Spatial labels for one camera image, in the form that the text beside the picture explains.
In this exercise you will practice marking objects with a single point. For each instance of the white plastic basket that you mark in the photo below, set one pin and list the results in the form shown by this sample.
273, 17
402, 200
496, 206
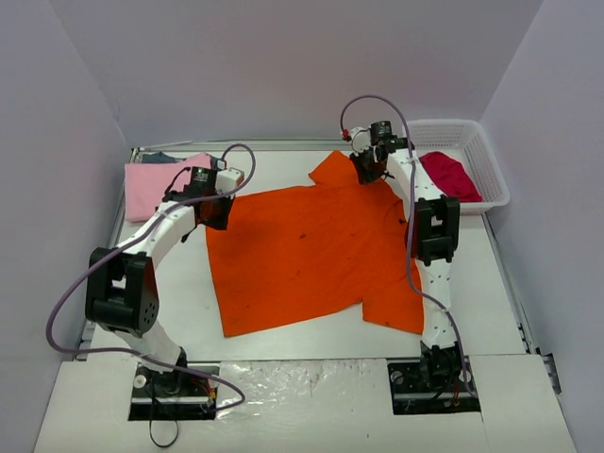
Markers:
466, 142

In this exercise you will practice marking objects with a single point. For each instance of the dark blue folded t shirt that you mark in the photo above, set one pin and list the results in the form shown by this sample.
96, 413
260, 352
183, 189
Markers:
163, 158

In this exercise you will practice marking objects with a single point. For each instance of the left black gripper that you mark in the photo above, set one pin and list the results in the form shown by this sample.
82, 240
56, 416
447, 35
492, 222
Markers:
217, 213

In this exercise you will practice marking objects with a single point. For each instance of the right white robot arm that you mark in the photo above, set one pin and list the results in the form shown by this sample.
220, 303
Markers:
432, 237

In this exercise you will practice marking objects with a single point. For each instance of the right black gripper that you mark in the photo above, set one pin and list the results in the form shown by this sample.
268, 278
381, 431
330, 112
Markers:
369, 167

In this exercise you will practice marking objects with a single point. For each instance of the pink folded t shirt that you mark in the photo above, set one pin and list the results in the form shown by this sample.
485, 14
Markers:
145, 185

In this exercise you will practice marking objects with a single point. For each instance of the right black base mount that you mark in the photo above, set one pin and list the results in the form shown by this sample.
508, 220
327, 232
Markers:
412, 395

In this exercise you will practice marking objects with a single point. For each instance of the orange t shirt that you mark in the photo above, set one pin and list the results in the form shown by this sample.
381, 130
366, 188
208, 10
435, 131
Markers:
303, 252

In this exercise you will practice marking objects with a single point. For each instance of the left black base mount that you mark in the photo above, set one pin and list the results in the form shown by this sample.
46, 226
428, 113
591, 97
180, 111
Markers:
158, 397

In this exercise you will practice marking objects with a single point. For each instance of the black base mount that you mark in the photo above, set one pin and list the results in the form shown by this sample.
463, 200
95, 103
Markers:
412, 395
158, 397

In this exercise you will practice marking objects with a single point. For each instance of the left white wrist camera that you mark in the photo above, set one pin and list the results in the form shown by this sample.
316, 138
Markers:
228, 180

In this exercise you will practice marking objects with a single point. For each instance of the red t shirt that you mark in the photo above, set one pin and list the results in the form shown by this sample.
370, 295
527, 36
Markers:
450, 177

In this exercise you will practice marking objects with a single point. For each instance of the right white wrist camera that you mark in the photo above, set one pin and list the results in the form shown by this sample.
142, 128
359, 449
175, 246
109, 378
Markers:
358, 138

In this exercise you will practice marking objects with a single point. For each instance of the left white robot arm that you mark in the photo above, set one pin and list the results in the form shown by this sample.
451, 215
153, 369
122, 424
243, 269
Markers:
122, 296

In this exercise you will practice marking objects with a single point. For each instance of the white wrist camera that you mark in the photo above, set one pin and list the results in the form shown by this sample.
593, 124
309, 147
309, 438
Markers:
358, 138
228, 180

